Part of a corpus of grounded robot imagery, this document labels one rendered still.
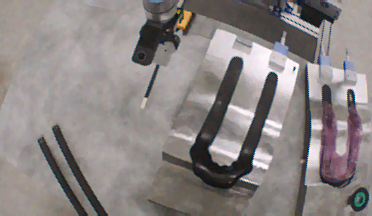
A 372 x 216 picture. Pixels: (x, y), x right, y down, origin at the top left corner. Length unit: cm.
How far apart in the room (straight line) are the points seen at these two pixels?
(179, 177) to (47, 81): 53
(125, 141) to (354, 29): 166
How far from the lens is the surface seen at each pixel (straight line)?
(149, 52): 110
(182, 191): 125
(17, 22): 266
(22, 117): 146
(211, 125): 123
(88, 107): 139
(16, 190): 232
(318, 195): 124
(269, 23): 216
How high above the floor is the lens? 210
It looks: 73 degrees down
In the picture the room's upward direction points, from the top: 3 degrees counter-clockwise
